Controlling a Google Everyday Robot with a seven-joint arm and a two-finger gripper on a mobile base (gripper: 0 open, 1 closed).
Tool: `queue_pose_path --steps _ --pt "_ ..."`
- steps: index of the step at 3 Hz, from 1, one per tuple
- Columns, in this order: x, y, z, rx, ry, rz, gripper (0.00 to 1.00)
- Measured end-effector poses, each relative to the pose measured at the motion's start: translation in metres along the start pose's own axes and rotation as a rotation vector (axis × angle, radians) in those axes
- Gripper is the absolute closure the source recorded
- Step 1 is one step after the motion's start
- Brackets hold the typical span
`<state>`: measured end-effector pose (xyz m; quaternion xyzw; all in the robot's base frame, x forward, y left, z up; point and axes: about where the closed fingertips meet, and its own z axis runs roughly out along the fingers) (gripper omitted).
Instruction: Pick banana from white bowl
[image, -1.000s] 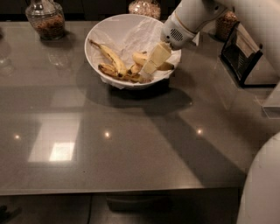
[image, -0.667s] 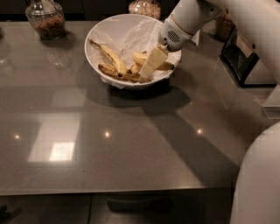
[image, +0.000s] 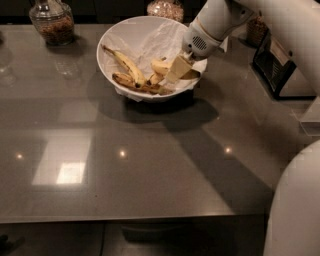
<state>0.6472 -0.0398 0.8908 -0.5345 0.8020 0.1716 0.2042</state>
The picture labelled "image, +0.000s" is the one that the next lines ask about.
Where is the small banana middle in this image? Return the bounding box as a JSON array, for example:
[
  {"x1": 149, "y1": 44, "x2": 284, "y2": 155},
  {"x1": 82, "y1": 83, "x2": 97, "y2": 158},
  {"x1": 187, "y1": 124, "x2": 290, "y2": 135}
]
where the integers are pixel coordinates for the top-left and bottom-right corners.
[{"x1": 147, "y1": 71, "x2": 165, "y2": 85}]

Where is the white bowl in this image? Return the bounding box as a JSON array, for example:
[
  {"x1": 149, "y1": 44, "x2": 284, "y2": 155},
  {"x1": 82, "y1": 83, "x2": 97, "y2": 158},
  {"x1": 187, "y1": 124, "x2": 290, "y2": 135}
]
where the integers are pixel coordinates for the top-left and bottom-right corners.
[{"x1": 96, "y1": 15, "x2": 208, "y2": 103}]

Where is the white sign stand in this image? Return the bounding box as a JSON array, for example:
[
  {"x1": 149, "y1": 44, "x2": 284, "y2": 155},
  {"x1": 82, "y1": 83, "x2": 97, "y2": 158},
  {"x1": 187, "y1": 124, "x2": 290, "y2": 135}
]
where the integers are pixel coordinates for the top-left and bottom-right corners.
[{"x1": 219, "y1": 37, "x2": 229, "y2": 53}]

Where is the black wire basket holder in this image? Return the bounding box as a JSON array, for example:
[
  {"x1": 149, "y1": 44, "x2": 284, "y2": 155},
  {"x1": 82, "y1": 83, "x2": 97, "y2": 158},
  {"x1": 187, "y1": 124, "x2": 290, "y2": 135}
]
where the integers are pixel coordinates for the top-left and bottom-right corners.
[{"x1": 253, "y1": 31, "x2": 316, "y2": 100}]

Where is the brown bruised banana bottom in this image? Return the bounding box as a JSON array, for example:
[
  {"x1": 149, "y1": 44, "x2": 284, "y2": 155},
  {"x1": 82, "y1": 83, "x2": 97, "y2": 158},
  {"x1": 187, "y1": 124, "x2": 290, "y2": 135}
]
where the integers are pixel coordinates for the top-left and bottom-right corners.
[{"x1": 112, "y1": 72, "x2": 173, "y2": 96}]

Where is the glass jar with granola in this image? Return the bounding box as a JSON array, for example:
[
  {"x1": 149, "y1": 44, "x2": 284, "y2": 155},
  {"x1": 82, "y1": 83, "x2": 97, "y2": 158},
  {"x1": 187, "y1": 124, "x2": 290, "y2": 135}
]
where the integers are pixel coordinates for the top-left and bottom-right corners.
[{"x1": 29, "y1": 0, "x2": 74, "y2": 45}]

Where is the glass jar with cereal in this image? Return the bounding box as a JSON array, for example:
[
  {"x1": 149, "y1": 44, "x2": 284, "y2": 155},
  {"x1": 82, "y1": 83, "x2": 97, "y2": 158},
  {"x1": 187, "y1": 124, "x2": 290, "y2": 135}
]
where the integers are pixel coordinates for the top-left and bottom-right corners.
[{"x1": 246, "y1": 16, "x2": 268, "y2": 47}]

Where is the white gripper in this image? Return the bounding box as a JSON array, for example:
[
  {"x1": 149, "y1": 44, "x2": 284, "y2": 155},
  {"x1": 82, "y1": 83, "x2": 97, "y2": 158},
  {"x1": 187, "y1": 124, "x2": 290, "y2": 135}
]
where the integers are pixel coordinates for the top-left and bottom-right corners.
[{"x1": 165, "y1": 21, "x2": 222, "y2": 83}]

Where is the long spotted banana left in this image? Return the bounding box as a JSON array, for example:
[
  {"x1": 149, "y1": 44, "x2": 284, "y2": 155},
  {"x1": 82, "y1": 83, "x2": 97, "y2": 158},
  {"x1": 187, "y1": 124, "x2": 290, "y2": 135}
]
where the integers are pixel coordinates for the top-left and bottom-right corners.
[{"x1": 101, "y1": 45, "x2": 146, "y2": 88}]

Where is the yellow banana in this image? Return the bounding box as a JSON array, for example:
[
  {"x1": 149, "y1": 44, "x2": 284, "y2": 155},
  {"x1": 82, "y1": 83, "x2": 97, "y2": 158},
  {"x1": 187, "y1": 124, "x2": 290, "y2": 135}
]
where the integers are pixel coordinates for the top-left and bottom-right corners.
[{"x1": 150, "y1": 59, "x2": 201, "y2": 81}]

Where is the glass jar with oats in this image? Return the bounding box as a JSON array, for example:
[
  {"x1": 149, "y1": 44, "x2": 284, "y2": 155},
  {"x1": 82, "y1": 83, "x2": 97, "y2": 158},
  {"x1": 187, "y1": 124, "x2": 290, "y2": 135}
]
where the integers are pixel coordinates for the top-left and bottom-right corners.
[{"x1": 147, "y1": 0, "x2": 184, "y2": 22}]

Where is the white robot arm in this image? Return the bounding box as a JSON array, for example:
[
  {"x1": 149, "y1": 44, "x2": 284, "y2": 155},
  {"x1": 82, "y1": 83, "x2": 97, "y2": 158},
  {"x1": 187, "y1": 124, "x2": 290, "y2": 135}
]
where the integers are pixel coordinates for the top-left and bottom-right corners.
[{"x1": 181, "y1": 0, "x2": 320, "y2": 256}]

